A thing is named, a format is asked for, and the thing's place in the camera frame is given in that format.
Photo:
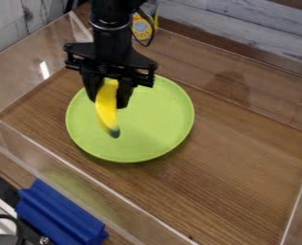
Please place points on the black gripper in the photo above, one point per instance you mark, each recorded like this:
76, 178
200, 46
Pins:
109, 57

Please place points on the yellow toy banana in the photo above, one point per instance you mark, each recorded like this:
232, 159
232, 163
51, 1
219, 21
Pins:
105, 107

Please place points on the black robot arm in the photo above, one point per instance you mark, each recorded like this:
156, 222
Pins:
112, 14

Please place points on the green round plate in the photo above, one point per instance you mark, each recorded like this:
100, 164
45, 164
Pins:
155, 124

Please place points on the blue plastic block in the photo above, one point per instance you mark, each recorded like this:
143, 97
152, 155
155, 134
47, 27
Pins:
59, 218

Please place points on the clear acrylic corner bracket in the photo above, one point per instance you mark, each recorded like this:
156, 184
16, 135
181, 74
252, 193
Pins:
81, 33

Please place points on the clear acrylic enclosure wall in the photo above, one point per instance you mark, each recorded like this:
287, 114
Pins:
224, 189

